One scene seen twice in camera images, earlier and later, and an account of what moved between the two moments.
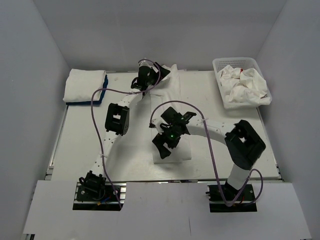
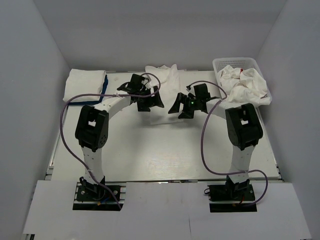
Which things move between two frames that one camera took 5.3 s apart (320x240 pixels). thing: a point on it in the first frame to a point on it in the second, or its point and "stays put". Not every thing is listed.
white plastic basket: (240, 62) stays put
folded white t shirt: (81, 84) stays put
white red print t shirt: (241, 85) stays put
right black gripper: (161, 139) to (187, 113)
